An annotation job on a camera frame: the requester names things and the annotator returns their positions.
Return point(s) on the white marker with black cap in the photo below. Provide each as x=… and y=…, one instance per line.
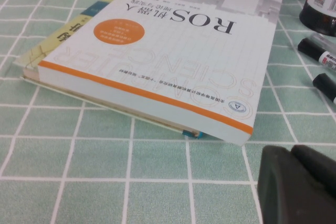
x=312, y=49
x=324, y=83

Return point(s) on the white orange ROS book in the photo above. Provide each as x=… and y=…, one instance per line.
x=170, y=64

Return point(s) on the green checkered tablecloth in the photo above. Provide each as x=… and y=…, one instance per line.
x=105, y=182

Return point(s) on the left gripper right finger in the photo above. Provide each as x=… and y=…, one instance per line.
x=320, y=167

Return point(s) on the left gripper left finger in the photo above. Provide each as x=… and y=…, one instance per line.
x=288, y=190

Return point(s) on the transparent grey gel pen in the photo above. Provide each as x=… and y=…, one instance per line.
x=324, y=41

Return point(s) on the black mesh pen holder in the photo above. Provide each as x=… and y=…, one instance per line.
x=315, y=16

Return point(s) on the yellow hardcover book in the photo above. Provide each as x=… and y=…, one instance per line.
x=65, y=35

